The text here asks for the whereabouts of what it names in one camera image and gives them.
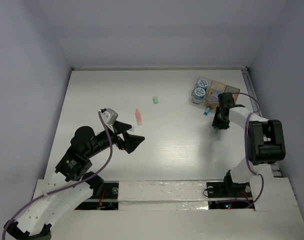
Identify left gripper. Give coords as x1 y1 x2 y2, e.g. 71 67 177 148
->
87 120 145 157

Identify clear jar blue clips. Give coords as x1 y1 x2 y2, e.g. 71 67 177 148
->
210 87 223 96

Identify blue lid jar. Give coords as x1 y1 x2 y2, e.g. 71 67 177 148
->
196 78 209 90
191 87 206 104

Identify green eraser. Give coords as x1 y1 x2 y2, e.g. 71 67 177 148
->
153 96 159 104

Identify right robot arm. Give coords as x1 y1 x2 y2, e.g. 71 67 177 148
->
212 92 286 196

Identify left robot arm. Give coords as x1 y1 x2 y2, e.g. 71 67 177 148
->
2 121 145 240

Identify small blue eraser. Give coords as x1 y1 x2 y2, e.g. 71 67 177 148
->
203 107 211 116

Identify pink pencil-shaped highlighter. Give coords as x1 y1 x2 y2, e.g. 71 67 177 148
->
135 109 143 126

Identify amber plastic bin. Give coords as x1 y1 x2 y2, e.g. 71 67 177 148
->
203 80 227 110

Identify grey plastic bin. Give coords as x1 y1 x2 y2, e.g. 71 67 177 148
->
224 85 240 102

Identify clear plastic bin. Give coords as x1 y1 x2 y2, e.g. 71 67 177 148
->
190 77 212 105

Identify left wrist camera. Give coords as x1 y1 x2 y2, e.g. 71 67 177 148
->
99 108 119 126

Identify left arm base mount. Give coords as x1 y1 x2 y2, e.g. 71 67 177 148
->
75 181 119 211

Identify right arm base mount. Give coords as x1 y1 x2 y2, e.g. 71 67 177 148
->
202 181 253 210

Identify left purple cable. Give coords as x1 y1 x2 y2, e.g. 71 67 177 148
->
1 111 114 240

